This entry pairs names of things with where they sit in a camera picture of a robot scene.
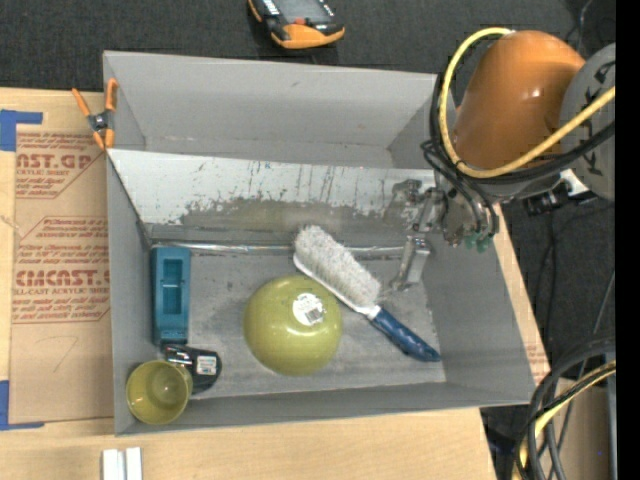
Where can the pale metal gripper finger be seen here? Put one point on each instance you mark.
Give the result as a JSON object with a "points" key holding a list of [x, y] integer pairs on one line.
{"points": [[412, 263], [406, 200]]}

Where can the green bowl with white sticker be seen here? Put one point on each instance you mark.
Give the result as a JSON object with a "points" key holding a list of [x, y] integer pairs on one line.
{"points": [[285, 333]]}

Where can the grey metal bin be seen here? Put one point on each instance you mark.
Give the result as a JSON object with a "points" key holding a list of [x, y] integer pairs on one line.
{"points": [[250, 113]]}

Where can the black battery pack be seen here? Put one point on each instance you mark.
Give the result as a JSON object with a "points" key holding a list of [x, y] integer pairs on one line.
{"points": [[200, 365]]}

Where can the teal plastic box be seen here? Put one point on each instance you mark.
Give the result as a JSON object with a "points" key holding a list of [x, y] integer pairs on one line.
{"points": [[171, 293]]}

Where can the green plastic cup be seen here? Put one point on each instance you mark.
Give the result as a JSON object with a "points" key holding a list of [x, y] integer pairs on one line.
{"points": [[157, 393]]}

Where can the brown cardboard board red print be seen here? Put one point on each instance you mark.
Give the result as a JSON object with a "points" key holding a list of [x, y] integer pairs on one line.
{"points": [[60, 248]]}

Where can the black cylinder on white bracket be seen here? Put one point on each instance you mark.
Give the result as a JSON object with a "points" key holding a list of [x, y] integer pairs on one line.
{"points": [[547, 200]]}

